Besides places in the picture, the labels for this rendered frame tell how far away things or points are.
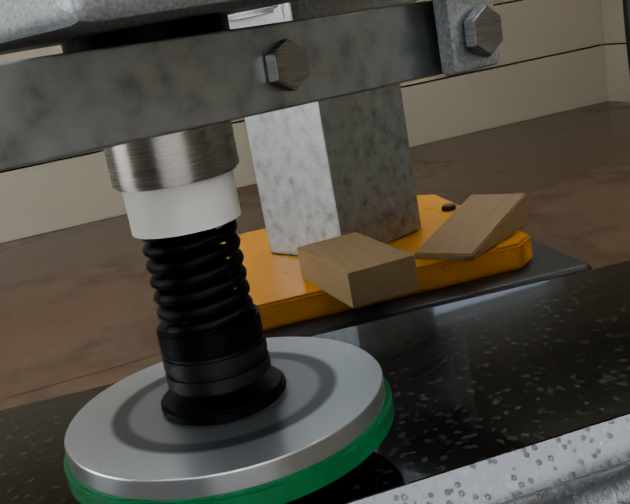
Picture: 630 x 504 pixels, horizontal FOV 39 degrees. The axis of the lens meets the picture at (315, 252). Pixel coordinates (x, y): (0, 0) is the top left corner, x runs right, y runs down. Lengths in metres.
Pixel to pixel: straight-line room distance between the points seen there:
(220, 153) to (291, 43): 0.08
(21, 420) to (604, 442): 0.48
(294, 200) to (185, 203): 0.93
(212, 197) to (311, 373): 0.15
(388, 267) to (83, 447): 0.69
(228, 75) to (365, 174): 0.93
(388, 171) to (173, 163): 0.97
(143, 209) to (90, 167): 6.20
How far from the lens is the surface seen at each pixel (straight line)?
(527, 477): 0.60
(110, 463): 0.56
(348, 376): 0.60
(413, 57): 0.62
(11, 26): 0.48
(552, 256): 1.44
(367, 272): 1.19
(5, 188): 6.72
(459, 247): 1.35
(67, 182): 6.74
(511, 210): 1.43
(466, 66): 0.62
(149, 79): 0.49
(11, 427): 0.82
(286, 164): 1.45
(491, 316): 0.83
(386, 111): 1.47
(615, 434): 0.63
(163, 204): 0.54
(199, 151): 0.53
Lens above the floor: 1.16
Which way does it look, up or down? 15 degrees down
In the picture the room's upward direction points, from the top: 10 degrees counter-clockwise
